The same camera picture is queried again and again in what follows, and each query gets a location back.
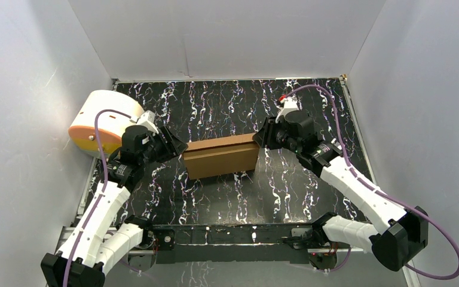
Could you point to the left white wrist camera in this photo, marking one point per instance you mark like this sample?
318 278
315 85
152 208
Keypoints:
146 120

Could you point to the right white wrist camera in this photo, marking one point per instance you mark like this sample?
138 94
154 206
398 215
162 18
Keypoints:
286 104

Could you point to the brown cardboard box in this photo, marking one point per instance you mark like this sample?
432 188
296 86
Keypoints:
221 156

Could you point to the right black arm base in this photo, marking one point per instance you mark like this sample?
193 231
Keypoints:
312 241

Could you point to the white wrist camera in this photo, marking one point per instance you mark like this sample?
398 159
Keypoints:
146 120
286 104

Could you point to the cream cylindrical drum device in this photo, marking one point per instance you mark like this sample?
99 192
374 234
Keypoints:
113 111

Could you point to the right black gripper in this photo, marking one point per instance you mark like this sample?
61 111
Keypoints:
262 137

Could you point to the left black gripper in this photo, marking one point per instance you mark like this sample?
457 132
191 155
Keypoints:
168 142

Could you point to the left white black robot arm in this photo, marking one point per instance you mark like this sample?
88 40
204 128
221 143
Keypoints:
87 256

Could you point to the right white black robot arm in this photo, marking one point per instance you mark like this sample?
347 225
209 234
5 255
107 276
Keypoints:
393 234

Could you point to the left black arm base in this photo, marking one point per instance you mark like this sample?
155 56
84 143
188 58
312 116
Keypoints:
153 239

